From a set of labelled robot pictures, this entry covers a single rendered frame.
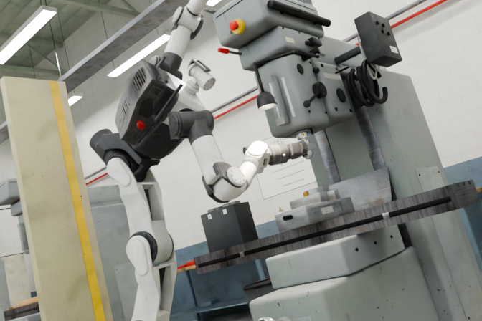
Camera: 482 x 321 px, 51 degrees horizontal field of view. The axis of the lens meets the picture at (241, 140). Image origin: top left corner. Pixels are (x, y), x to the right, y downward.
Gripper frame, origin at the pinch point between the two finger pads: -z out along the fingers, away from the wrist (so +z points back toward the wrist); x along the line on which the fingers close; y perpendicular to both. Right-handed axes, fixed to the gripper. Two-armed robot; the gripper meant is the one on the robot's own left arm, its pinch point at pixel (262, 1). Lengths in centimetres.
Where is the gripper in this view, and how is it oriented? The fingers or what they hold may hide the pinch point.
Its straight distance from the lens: 232.0
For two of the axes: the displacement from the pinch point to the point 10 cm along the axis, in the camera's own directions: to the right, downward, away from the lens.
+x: 5.1, -3.1, -8.0
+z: -8.4, -3.9, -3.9
